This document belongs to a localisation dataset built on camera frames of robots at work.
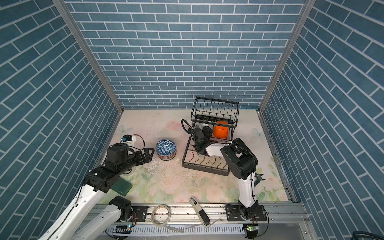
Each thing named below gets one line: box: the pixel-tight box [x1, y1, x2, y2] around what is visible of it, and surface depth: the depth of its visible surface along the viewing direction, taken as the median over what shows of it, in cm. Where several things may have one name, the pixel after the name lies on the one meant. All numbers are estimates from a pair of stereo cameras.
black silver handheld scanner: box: [189, 196, 211, 228], surface depth 72 cm
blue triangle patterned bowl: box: [155, 139, 176, 156], surface depth 91 cm
